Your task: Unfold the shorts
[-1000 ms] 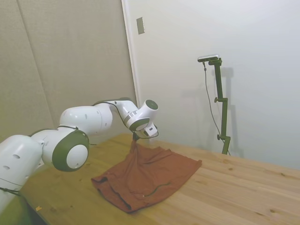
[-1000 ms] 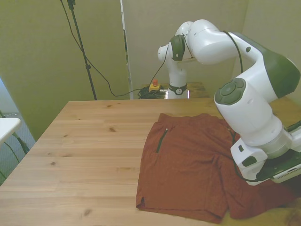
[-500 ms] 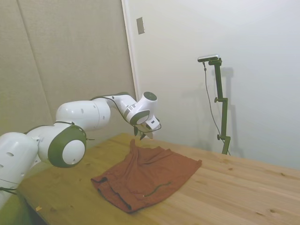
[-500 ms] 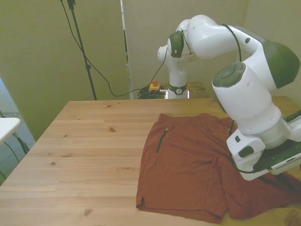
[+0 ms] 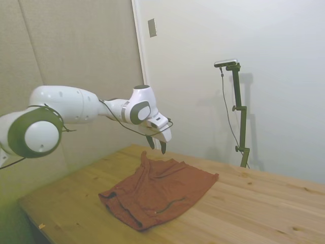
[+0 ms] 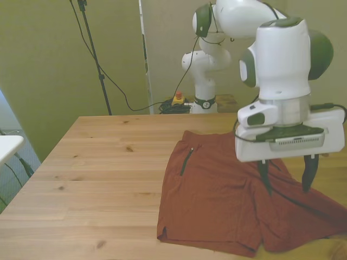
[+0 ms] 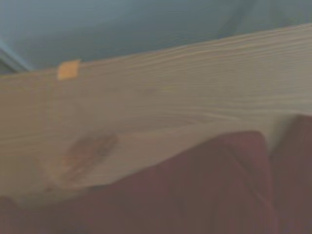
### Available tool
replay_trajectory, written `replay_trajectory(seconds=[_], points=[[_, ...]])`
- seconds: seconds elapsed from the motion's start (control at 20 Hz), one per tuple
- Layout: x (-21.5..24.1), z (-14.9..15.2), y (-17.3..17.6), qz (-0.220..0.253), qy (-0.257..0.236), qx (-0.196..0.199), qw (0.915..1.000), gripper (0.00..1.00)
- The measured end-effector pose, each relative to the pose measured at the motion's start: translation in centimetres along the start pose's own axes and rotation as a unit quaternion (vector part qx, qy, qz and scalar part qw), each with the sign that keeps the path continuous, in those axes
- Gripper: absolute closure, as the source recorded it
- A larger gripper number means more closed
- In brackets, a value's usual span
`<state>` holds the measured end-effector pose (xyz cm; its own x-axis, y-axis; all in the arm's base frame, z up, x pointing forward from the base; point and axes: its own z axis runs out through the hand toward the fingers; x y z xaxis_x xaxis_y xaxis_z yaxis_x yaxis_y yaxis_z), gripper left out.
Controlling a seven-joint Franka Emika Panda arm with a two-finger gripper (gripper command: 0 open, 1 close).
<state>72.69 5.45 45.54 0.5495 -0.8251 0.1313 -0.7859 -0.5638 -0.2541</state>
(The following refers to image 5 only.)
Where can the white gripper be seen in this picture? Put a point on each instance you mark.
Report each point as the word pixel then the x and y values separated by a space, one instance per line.
pixel 165 134

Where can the rust brown shorts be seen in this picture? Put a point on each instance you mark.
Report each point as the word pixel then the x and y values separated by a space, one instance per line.
pixel 162 190

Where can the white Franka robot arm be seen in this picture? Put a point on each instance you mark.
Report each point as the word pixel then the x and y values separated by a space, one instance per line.
pixel 63 104

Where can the white door trim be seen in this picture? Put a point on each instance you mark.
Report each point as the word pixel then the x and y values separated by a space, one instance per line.
pixel 141 50

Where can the small yellow tape scrap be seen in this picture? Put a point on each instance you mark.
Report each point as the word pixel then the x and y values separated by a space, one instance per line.
pixel 41 225

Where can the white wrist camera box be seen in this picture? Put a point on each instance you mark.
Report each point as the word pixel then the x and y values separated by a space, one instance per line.
pixel 158 121

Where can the dark green camera stand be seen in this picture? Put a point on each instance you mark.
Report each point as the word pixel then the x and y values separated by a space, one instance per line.
pixel 241 122

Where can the silver exterior camera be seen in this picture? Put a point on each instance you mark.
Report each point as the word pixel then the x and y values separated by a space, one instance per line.
pixel 226 62

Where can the grey wall switch plate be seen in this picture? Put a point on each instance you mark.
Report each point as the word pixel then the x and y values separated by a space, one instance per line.
pixel 152 27

